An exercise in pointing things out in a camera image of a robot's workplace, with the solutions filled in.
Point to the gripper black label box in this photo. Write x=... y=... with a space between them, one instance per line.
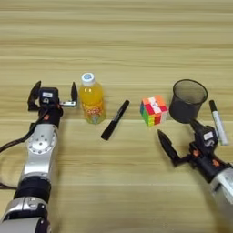
x=48 y=96
x=207 y=138

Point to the white marker pen black cap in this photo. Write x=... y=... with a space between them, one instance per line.
x=219 y=123

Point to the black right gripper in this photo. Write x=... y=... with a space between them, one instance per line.
x=206 y=160

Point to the orange juice bottle white cap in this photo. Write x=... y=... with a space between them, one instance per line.
x=92 y=101

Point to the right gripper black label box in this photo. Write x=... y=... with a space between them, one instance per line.
x=207 y=138

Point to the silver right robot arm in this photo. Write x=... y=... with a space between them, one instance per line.
x=224 y=197

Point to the black mesh pen cup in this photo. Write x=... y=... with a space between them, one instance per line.
x=185 y=104

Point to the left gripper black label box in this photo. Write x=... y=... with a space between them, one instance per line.
x=48 y=96

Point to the multicolour puzzle cube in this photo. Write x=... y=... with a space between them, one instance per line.
x=154 y=110

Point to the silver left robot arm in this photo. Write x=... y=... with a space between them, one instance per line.
x=35 y=170

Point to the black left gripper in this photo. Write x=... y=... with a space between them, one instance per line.
x=52 y=114

